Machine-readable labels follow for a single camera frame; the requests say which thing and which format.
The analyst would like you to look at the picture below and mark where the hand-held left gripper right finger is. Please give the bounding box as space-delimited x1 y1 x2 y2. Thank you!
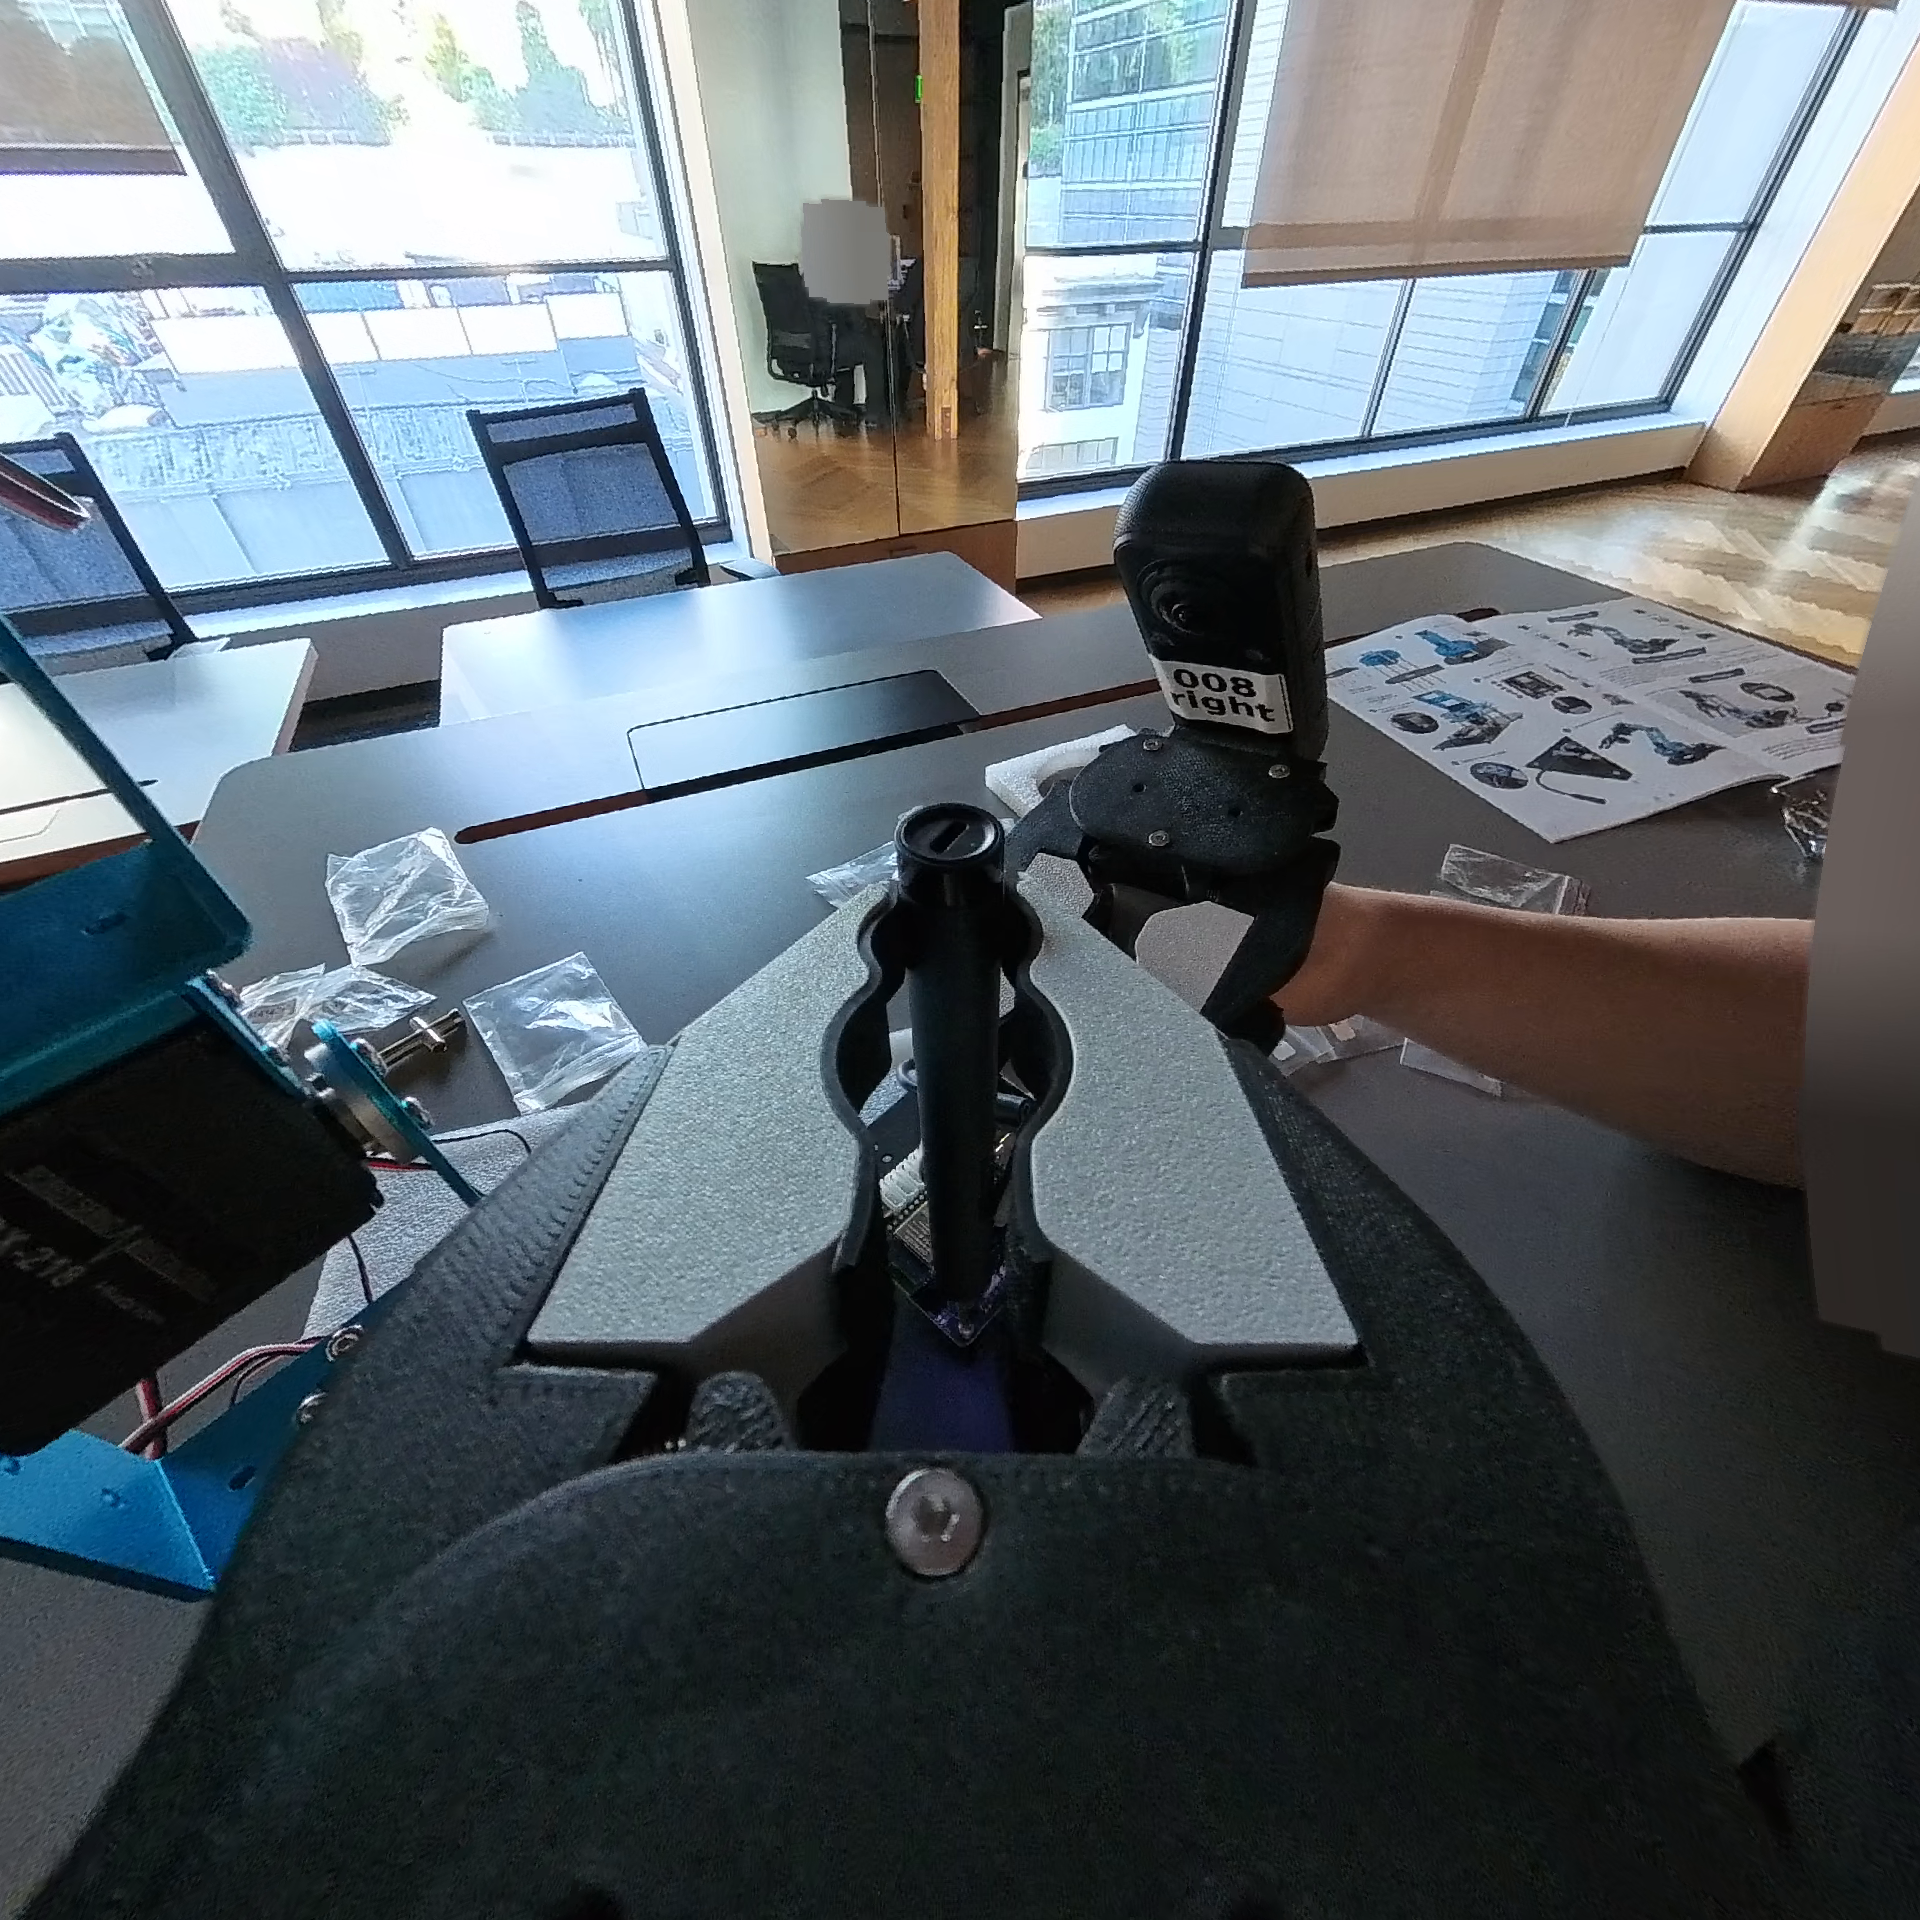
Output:
995 873 1367 1352

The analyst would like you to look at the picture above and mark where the white foam packing insert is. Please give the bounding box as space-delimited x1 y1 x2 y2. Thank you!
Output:
986 725 1146 822

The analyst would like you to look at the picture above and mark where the black circuit board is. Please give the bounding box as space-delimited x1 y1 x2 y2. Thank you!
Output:
873 1094 1035 1360

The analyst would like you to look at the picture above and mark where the white desk with wood edge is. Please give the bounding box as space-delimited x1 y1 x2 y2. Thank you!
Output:
437 551 1042 733
0 639 318 889

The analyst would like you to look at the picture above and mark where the crumpled clear plastic bag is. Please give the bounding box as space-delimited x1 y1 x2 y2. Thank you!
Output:
327 830 492 965

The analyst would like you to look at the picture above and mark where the grey desk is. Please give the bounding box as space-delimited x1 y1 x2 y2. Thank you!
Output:
0 540 1920 1920

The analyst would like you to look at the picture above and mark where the wooden pillar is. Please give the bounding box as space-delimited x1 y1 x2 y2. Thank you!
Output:
917 0 965 442

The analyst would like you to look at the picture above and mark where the flat clear plastic bag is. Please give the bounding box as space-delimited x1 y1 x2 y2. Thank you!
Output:
464 953 647 1112

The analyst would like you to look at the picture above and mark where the black office chair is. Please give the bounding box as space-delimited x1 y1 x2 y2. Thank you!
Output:
751 262 845 442

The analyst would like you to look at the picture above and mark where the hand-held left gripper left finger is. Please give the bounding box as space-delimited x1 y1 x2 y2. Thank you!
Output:
524 881 920 1352

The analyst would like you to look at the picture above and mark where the black screwdriver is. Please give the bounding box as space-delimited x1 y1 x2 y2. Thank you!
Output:
895 807 1010 1342

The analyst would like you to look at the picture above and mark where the cluster of labelled screw bags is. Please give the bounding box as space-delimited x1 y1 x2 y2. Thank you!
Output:
1289 843 1591 1108

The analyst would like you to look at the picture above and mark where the printed instruction manual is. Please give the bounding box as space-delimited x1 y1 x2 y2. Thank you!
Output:
1328 599 1858 846

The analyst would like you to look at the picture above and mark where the white foam sheet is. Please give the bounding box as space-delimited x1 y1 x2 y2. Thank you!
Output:
298 1050 668 1352

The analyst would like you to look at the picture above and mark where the red white servo cable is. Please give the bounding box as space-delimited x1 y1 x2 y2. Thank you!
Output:
121 1117 528 1464

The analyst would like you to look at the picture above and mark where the grey mesh office chair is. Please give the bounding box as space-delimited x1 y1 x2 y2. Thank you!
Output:
468 390 781 609
0 433 196 661

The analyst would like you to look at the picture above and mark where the person's right forearm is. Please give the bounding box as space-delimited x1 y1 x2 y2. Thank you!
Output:
1274 879 1821 1192

